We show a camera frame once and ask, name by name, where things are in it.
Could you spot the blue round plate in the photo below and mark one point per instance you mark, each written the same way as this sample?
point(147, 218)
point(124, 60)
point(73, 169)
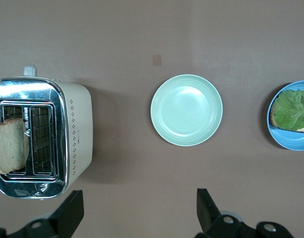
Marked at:
point(290, 140)

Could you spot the cream and chrome toaster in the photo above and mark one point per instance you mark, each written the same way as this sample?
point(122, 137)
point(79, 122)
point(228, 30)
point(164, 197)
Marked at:
point(77, 124)

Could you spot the pale green round plate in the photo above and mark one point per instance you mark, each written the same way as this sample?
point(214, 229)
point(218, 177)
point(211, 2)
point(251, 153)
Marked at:
point(186, 110)

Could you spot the toasted bread slice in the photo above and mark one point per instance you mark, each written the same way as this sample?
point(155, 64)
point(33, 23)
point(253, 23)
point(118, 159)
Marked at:
point(10, 146)
point(272, 116)

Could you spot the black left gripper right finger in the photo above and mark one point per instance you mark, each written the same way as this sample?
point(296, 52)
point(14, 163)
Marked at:
point(208, 215)

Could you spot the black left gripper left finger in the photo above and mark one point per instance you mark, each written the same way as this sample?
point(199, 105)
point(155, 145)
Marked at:
point(65, 215)

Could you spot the green lettuce leaf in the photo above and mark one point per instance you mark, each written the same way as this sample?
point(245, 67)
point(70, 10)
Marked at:
point(293, 111)

